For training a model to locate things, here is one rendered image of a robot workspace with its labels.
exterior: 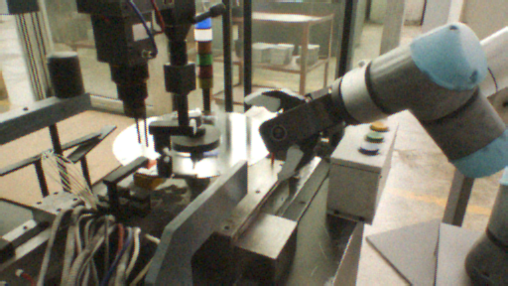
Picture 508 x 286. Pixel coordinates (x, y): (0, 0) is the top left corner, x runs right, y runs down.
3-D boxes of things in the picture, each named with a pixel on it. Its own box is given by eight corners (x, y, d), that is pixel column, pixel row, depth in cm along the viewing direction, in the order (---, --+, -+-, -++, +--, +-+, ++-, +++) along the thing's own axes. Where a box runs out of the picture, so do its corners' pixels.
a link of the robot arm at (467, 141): (491, 121, 56) (450, 63, 53) (537, 158, 46) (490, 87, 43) (440, 153, 58) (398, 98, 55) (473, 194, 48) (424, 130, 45)
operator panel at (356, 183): (351, 162, 115) (357, 114, 109) (391, 171, 111) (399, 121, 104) (324, 214, 92) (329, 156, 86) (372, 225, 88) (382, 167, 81)
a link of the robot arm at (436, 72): (489, 102, 41) (445, 40, 39) (396, 132, 49) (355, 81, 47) (497, 61, 45) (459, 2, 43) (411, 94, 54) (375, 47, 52)
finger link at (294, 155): (308, 180, 70) (326, 141, 64) (286, 193, 66) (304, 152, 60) (295, 169, 71) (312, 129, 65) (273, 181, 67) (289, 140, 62)
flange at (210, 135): (227, 146, 79) (226, 134, 78) (171, 152, 76) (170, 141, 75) (216, 125, 88) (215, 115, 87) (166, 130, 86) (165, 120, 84)
